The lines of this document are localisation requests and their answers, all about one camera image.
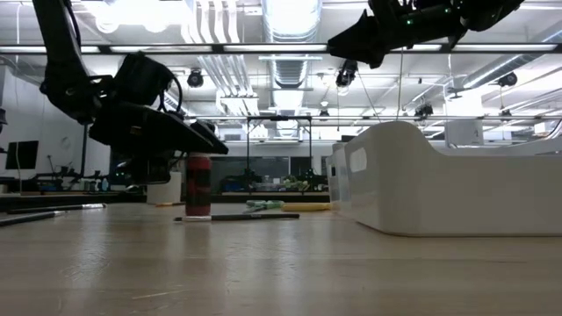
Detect green-handled scissors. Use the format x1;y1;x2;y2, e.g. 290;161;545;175
243;199;285;215

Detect white plant pot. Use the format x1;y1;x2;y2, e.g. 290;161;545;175
146;171;183;205

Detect silver ceiling ventilation duct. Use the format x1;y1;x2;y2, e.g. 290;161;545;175
262;0;324;89

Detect black aluminium table frame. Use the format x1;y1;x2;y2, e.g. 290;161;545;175
0;191;333;214

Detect black computer monitor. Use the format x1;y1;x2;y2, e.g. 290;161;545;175
4;140;40;171

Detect black overhead rig beam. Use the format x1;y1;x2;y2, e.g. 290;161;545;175
0;42;562;55

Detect black-handled paintbrush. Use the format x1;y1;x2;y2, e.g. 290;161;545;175
173;212;301;222
0;210;69;228
7;203;108;215

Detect black hanging overhead camera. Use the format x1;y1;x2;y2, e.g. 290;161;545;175
335;58;359;88

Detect yellow-handled scissors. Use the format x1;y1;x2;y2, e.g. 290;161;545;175
280;201;342;213

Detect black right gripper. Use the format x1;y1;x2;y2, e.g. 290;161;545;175
327;0;466;69

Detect white plastic bin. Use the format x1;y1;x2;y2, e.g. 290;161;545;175
344;120;562;238

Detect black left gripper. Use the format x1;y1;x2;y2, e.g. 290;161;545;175
90;53;229;185

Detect black background rig frame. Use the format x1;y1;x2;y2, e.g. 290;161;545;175
243;113;315;194

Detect red paint bottle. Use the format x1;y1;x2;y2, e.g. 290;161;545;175
182;152;213;223

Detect black round ceiling speaker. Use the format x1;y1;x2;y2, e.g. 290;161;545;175
498;71;519;88
186;68;205;89

